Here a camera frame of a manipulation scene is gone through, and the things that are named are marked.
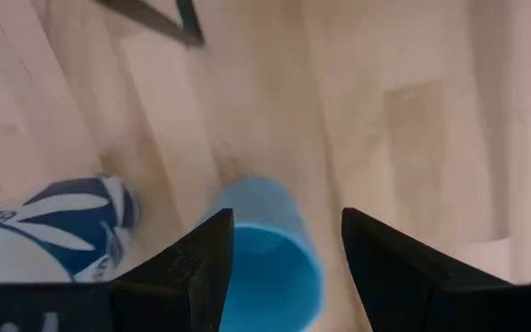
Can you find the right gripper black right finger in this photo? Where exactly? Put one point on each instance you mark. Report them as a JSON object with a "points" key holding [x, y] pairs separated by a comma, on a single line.
{"points": [[399, 286]]}

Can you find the blue white patterned mug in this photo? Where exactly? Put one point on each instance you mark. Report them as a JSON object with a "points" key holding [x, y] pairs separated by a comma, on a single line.
{"points": [[53, 230]]}

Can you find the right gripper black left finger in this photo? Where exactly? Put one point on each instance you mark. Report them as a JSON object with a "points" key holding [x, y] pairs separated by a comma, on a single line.
{"points": [[192, 286]]}

